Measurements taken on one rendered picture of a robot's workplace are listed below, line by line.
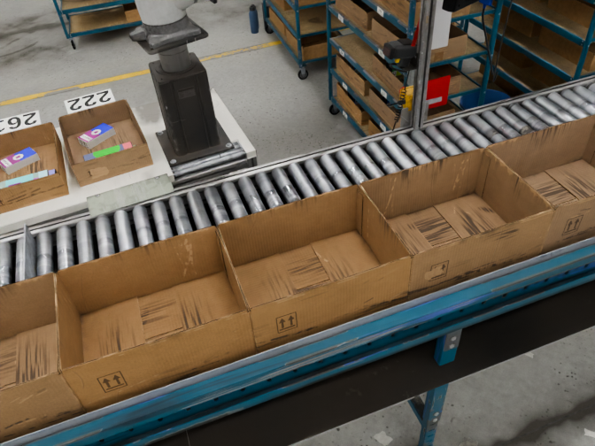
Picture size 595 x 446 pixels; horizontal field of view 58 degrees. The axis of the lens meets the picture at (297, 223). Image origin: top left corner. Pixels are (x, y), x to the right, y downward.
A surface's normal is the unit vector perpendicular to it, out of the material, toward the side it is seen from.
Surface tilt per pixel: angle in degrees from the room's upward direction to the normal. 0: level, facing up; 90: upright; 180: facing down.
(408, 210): 89
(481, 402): 0
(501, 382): 0
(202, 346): 90
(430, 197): 89
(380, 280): 91
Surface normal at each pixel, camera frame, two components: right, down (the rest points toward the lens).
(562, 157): 0.34, 0.62
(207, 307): -0.06, -0.73
